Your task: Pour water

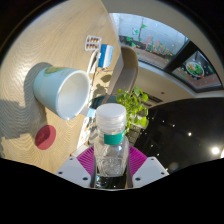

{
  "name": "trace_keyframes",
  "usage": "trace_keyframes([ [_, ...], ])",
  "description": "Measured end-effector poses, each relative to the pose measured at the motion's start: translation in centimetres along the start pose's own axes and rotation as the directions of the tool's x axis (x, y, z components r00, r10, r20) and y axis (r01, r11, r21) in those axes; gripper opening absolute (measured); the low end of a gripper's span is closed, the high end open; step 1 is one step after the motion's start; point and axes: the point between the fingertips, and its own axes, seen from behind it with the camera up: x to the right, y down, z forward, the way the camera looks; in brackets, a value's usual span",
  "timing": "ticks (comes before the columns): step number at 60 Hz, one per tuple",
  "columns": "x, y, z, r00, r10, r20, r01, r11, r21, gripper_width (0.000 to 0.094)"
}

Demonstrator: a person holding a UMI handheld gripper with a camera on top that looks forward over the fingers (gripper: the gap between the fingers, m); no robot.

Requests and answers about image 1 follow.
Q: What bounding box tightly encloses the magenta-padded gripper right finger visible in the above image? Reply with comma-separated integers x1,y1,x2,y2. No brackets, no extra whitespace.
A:
127,145,170,188

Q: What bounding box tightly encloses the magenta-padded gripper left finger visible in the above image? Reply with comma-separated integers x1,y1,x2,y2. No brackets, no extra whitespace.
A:
54,145,98,188

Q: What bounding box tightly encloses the clear bottle with white cap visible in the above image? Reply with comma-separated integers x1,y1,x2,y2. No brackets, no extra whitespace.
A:
93,103,131,178

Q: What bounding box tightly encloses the flat round red coaster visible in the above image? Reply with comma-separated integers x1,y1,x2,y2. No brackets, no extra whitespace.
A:
34,124,57,151

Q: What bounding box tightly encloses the green potted plant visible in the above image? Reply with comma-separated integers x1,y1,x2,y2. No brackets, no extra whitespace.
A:
89,85,150,134

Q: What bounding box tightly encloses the group of ceiling lights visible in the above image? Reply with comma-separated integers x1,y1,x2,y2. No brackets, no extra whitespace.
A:
146,113,224,159

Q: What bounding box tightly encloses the blue and white box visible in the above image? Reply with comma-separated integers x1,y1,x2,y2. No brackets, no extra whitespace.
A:
97,43,115,69

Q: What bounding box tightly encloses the pill blister pack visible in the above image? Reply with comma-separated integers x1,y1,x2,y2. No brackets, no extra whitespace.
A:
84,34,103,52

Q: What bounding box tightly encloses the white mug with green handle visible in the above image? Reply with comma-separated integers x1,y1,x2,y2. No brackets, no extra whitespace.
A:
32,66,92,121

